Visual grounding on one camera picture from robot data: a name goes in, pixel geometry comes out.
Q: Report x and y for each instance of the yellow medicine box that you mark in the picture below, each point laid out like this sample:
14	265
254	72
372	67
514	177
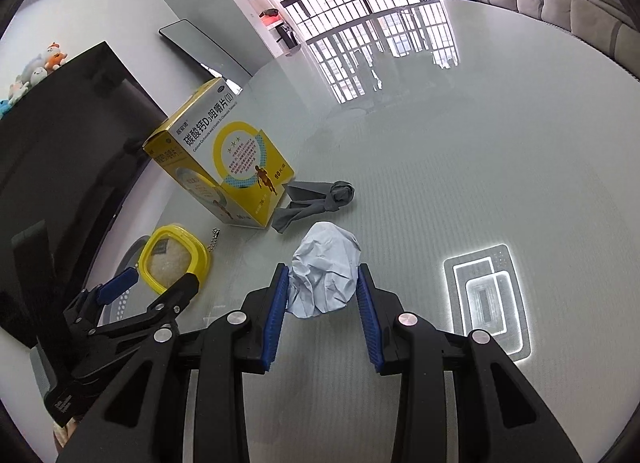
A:
220	153

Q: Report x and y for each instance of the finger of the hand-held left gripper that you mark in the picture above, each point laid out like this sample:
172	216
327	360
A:
170	293
117	285

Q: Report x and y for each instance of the person's left hand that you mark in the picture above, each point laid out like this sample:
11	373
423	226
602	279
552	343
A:
64	438

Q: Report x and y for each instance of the grey cloth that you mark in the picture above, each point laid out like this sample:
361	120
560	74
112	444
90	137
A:
320	200

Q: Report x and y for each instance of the white plush toy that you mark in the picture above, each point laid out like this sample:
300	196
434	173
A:
37	74
17	89

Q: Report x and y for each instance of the black framed standing mirror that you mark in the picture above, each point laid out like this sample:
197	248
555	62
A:
210	50

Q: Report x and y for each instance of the white paper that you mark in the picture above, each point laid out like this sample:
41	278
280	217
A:
325	268

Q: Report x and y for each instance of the red object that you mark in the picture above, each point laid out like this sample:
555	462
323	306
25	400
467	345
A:
271	18

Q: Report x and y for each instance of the blue plush toy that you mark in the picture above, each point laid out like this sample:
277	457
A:
4	106

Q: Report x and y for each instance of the orange plush toy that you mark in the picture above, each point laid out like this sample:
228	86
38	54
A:
55	56

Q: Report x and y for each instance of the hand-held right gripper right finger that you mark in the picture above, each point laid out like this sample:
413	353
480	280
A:
367	318

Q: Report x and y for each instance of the black television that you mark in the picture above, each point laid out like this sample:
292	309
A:
65	153

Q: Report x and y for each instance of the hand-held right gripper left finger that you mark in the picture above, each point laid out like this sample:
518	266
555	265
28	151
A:
275	313

